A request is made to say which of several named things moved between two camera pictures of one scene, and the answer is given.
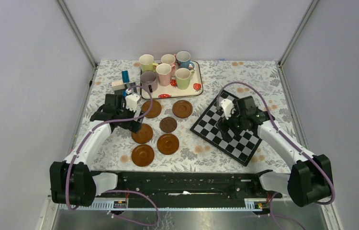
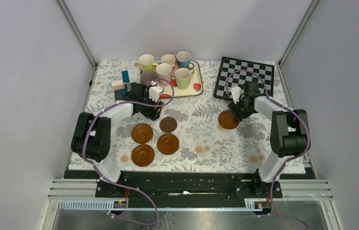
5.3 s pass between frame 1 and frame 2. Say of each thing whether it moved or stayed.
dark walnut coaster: stayed
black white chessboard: moved
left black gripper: moved
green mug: stayed
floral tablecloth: stayed
